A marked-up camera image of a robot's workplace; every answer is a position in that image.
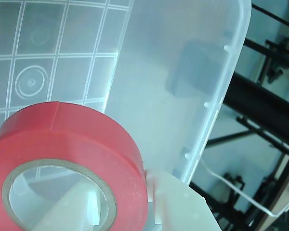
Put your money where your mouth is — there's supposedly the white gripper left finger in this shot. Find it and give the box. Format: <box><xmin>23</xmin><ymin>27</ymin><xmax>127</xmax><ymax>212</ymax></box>
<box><xmin>35</xmin><ymin>178</ymin><xmax>104</xmax><ymax>231</ymax></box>

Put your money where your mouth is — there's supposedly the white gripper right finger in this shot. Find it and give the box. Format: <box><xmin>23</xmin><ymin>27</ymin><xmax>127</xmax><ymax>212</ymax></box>
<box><xmin>145</xmin><ymin>168</ymin><xmax>222</xmax><ymax>231</ymax></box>

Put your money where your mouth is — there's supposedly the red tape roll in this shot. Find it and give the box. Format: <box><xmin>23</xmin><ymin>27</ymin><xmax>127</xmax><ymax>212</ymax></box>
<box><xmin>0</xmin><ymin>101</ymin><xmax>149</xmax><ymax>231</ymax></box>

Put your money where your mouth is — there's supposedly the clear plastic storage box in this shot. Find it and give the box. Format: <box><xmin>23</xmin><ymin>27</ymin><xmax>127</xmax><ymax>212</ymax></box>
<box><xmin>0</xmin><ymin>0</ymin><xmax>253</xmax><ymax>231</ymax></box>

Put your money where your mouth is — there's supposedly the thin white wire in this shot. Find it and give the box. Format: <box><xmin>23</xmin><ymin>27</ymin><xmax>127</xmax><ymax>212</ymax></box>
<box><xmin>199</xmin><ymin>158</ymin><xmax>289</xmax><ymax>217</ymax></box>

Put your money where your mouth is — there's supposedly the black metal furniture frame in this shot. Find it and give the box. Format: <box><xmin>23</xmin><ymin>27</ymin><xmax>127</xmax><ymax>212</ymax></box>
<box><xmin>190</xmin><ymin>0</ymin><xmax>289</xmax><ymax>231</ymax></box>

